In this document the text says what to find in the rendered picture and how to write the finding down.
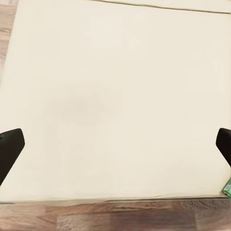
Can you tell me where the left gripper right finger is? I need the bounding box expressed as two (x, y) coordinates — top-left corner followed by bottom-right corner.
(216, 128), (231, 167)

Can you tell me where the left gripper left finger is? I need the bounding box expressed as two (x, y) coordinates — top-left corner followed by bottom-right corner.
(0, 128), (25, 185)

